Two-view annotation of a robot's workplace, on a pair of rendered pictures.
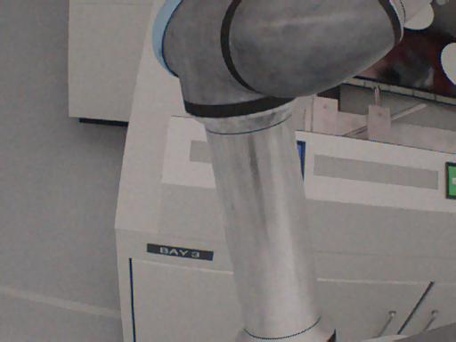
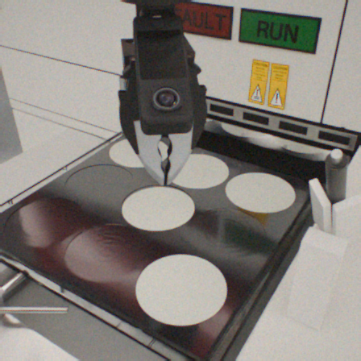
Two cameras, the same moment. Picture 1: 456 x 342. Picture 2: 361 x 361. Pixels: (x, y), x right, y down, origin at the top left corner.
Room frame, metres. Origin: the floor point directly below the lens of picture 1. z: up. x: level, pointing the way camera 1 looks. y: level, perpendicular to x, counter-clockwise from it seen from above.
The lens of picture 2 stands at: (0.72, -0.54, 1.26)
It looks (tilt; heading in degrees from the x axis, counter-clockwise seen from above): 34 degrees down; 36
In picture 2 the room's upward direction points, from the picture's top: straight up
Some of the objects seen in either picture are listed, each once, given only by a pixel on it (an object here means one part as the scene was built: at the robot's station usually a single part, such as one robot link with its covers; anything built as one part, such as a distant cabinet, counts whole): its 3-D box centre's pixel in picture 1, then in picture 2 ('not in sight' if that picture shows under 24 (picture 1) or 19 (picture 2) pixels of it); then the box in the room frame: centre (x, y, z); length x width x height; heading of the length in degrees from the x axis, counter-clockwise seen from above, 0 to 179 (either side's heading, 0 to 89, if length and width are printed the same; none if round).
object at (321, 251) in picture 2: not in sight; (326, 245); (0.99, -0.49, 1.03); 0.06 x 0.04 x 0.13; 4
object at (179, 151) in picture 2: not in sight; (175, 140); (1.06, -0.29, 1.03); 0.06 x 0.03 x 0.09; 46
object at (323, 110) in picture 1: (323, 126); not in sight; (0.81, -0.12, 0.89); 0.08 x 0.03 x 0.03; 4
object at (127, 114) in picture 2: not in sight; (142, 114); (1.02, -0.27, 1.07); 0.05 x 0.02 x 0.09; 136
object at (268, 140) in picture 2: not in sight; (218, 143); (1.29, -0.21, 0.89); 0.44 x 0.02 x 0.10; 94
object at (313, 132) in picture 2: not in sight; (221, 109); (1.30, -0.21, 0.96); 0.44 x 0.01 x 0.02; 94
